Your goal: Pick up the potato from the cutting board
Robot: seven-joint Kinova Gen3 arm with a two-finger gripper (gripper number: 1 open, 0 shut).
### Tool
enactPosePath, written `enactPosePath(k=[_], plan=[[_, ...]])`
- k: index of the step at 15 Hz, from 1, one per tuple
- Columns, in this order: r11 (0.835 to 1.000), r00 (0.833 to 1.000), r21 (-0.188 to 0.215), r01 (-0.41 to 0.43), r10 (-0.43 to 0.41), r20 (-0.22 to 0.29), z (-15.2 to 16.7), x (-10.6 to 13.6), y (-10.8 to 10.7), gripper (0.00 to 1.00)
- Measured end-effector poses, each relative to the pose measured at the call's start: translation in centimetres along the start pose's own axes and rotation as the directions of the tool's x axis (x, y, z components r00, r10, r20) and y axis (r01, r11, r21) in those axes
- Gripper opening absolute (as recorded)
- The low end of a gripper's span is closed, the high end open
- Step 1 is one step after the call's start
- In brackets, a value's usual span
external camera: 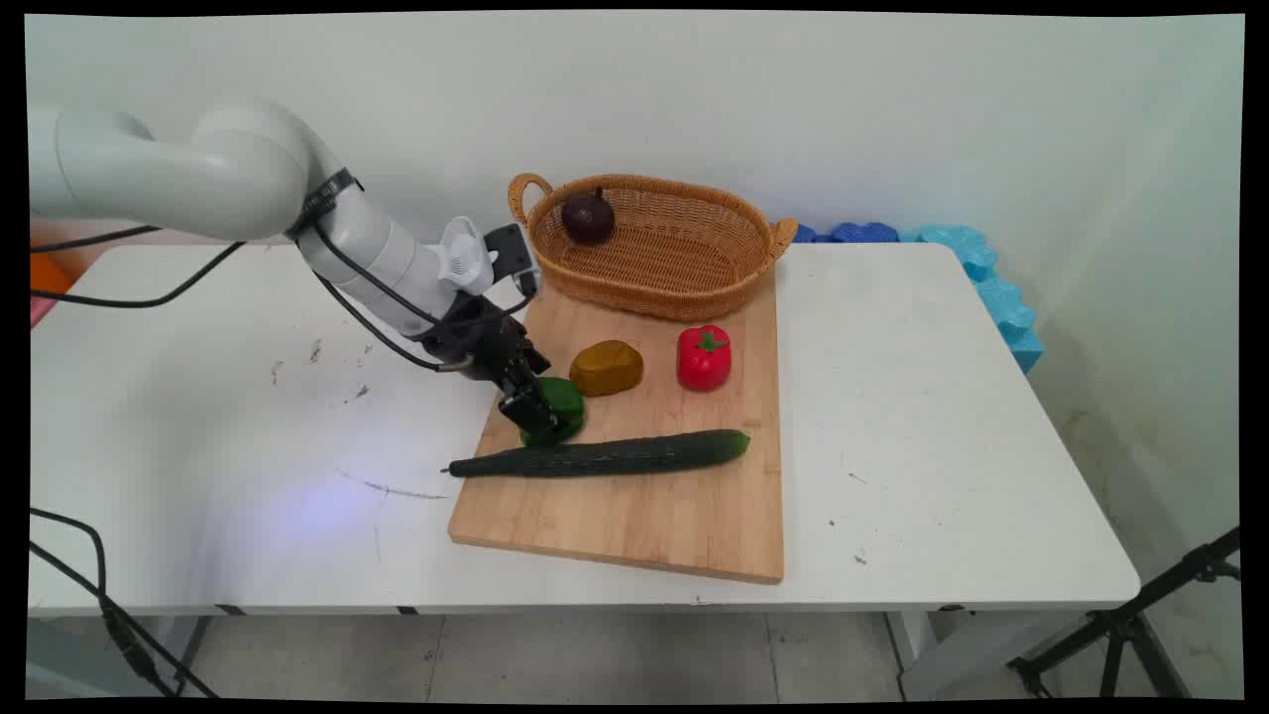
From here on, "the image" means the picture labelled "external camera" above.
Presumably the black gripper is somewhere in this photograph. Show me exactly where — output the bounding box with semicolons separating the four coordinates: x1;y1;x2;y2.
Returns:
424;294;558;435

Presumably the green toy bell pepper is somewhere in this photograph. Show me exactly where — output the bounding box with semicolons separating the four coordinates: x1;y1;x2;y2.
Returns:
519;377;586;447

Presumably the white table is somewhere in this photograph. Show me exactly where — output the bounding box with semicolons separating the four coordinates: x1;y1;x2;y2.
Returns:
28;241;1143;701

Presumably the brown potato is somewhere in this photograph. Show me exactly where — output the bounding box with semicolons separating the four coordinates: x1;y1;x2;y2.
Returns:
569;340;644;398

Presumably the long dark green cucumber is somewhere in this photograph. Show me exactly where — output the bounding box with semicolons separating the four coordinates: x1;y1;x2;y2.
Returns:
442;428;751;479

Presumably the wooden cutting board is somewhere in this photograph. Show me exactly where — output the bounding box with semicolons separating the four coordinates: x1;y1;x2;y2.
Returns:
447;266;785;584

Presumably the red toy bell pepper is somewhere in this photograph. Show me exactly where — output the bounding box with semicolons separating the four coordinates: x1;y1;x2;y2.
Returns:
677;325;734;392

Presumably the woven wicker basket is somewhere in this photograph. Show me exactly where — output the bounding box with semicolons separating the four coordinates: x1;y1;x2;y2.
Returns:
508;173;799;323

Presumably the blue foam block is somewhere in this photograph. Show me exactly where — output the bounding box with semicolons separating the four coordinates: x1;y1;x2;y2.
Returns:
791;220;1045;376

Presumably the orange box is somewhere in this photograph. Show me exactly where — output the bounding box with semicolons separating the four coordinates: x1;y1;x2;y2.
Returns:
28;248;76;297

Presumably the black tripod stand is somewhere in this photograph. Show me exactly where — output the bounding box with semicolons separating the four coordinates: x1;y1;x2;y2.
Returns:
1007;526;1242;700

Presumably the wrist camera on white mount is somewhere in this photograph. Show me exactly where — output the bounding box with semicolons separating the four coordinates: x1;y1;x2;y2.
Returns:
432;216;542;298

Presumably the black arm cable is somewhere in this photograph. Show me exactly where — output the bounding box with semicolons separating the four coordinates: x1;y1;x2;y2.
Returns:
28;169;541;374

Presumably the black floor cable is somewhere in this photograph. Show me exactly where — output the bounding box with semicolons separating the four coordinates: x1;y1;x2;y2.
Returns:
28;508;221;699

